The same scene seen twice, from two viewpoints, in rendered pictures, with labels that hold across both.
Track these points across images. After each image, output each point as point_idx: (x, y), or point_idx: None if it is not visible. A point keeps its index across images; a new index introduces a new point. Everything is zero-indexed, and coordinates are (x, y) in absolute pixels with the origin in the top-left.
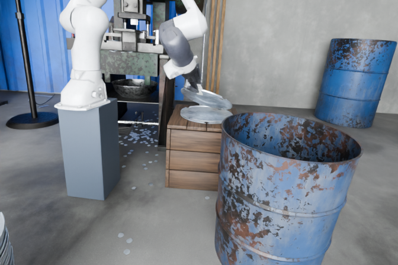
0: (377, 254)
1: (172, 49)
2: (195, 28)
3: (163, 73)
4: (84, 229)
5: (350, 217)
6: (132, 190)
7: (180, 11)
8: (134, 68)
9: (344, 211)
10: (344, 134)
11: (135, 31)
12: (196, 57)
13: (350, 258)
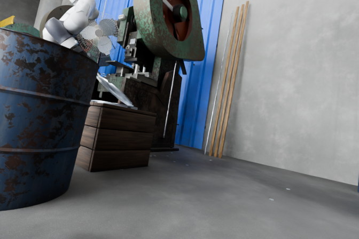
0: None
1: (46, 29)
2: (69, 20)
3: (122, 87)
4: None
5: (144, 226)
6: None
7: (155, 52)
8: None
9: (153, 221)
10: (70, 50)
11: (114, 61)
12: (75, 40)
13: (32, 231)
